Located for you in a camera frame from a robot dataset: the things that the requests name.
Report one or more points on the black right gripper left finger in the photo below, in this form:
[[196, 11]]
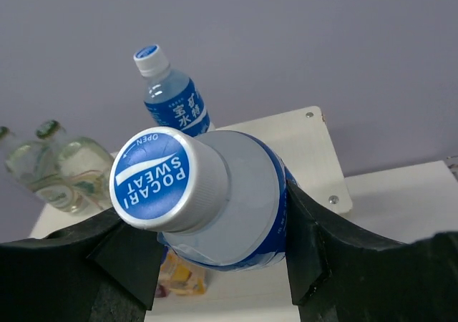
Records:
[[100, 269]]

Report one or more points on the yellow pineapple juice carton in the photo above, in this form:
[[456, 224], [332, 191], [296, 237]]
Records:
[[181, 277]]

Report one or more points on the glass soda bottle green cap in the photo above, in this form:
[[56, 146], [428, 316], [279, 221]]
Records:
[[31, 164]]

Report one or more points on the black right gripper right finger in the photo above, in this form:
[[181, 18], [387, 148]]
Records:
[[338, 271]]

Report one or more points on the white two-tier shelf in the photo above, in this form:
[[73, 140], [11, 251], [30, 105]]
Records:
[[302, 140]]

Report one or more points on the water bottle blue label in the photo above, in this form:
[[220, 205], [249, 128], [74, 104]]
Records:
[[218, 200], [171, 96]]

